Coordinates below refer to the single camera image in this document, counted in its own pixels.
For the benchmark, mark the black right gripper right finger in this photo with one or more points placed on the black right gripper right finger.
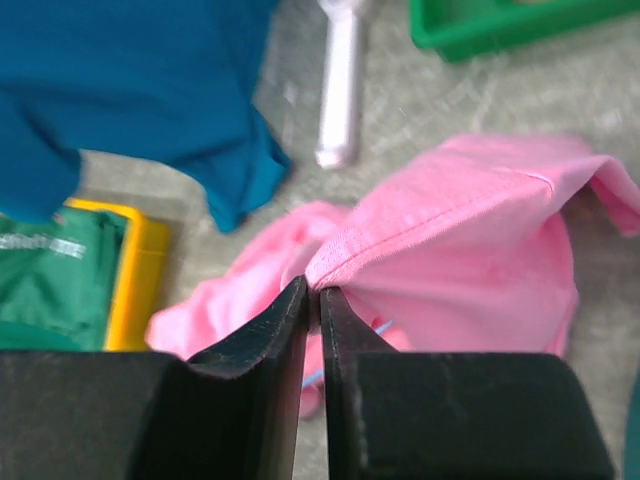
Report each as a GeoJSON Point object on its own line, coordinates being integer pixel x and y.
{"type": "Point", "coordinates": [394, 415]}

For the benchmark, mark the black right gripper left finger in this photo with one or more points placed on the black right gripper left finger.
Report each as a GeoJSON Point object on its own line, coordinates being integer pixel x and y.
{"type": "Point", "coordinates": [228, 412]}

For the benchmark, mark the blue wire hanger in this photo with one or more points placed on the blue wire hanger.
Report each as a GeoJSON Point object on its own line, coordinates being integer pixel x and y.
{"type": "Point", "coordinates": [319, 373]}

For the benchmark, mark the pink t shirt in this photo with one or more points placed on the pink t shirt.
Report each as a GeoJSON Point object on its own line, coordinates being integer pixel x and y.
{"type": "Point", "coordinates": [465, 249]}

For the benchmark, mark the green printed t shirt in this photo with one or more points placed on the green printed t shirt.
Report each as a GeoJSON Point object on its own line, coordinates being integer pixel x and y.
{"type": "Point", "coordinates": [57, 280]}

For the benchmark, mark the blue t shirt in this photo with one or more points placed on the blue t shirt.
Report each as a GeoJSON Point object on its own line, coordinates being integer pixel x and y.
{"type": "Point", "coordinates": [168, 81]}

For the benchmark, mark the yellow plastic tray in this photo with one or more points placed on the yellow plastic tray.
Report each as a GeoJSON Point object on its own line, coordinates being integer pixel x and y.
{"type": "Point", "coordinates": [143, 258]}

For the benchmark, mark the dark green shorts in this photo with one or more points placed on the dark green shorts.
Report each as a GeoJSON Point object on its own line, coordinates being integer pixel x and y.
{"type": "Point", "coordinates": [631, 466]}

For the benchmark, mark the silver clothes rack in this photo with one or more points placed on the silver clothes rack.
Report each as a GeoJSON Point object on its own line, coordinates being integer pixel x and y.
{"type": "Point", "coordinates": [340, 112]}

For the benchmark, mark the green plastic tray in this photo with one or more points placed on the green plastic tray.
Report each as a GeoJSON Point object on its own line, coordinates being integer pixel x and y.
{"type": "Point", "coordinates": [461, 30]}

